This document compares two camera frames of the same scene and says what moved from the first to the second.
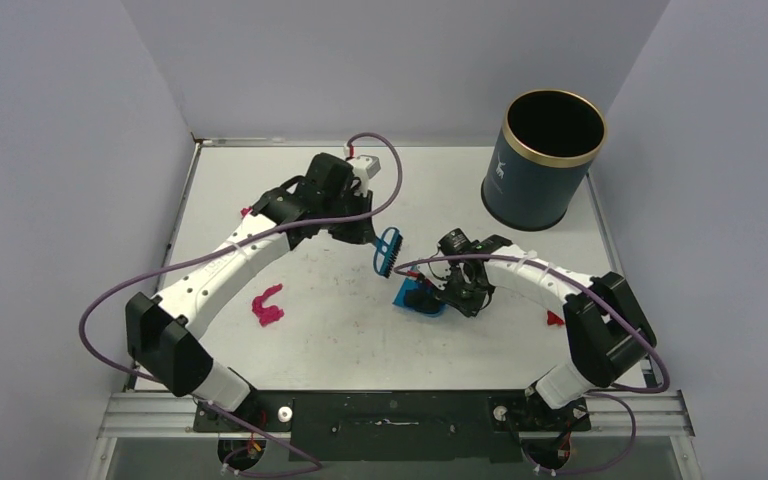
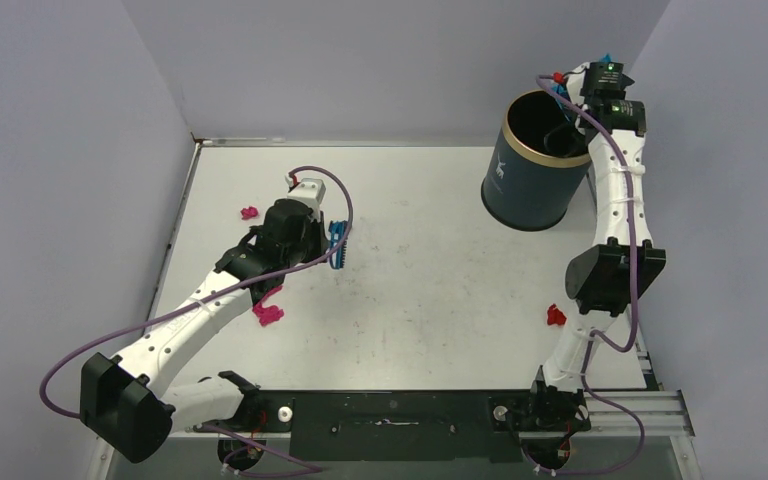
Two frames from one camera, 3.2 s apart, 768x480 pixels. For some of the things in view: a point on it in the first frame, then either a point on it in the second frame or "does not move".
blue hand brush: [388, 246] → [337, 230]
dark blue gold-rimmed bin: [548, 140] does not move
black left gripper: [361, 233] → [322, 243]
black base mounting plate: [397, 426] does not move
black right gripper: [457, 292] → [557, 137]
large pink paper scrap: [270, 313] does not move
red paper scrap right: [553, 319] does not move
